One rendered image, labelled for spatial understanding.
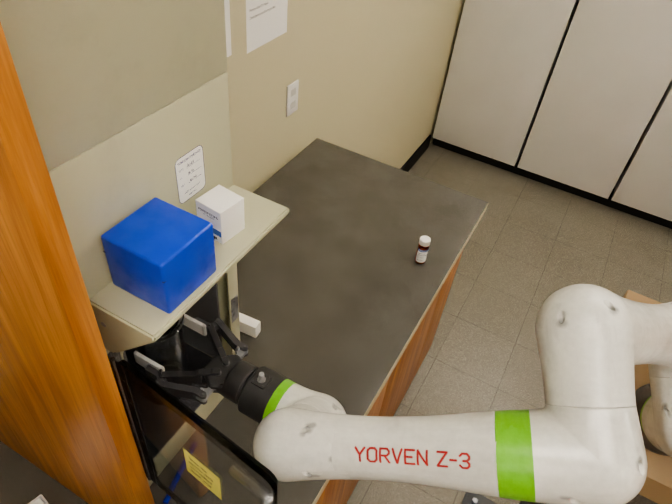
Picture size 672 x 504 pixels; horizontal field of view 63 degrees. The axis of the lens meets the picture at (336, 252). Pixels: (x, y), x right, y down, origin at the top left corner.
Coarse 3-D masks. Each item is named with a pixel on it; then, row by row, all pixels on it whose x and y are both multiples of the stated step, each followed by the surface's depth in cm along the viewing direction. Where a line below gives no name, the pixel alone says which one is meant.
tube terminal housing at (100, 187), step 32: (192, 96) 75; (224, 96) 82; (128, 128) 67; (160, 128) 72; (192, 128) 78; (224, 128) 85; (96, 160) 65; (128, 160) 69; (160, 160) 75; (224, 160) 89; (64, 192) 62; (96, 192) 67; (128, 192) 72; (160, 192) 77; (96, 224) 69; (96, 256) 71; (96, 288) 73; (224, 288) 112; (224, 320) 118
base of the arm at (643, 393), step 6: (648, 384) 117; (636, 390) 118; (642, 390) 116; (648, 390) 115; (636, 396) 116; (642, 396) 115; (648, 396) 113; (636, 402) 115; (642, 402) 113; (642, 432) 112; (648, 444) 113; (654, 450) 114
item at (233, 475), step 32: (128, 384) 83; (160, 416) 82; (192, 416) 75; (160, 448) 91; (192, 448) 81; (224, 448) 72; (160, 480) 103; (192, 480) 90; (224, 480) 80; (256, 480) 72
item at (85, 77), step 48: (0, 0) 48; (48, 0) 51; (96, 0) 56; (144, 0) 62; (192, 0) 68; (48, 48) 53; (96, 48) 58; (144, 48) 64; (192, 48) 72; (48, 96) 56; (96, 96) 61; (144, 96) 67; (48, 144) 58
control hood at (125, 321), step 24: (240, 192) 92; (264, 216) 88; (240, 240) 84; (216, 264) 79; (120, 288) 74; (96, 312) 73; (120, 312) 72; (144, 312) 72; (120, 336) 74; (144, 336) 70
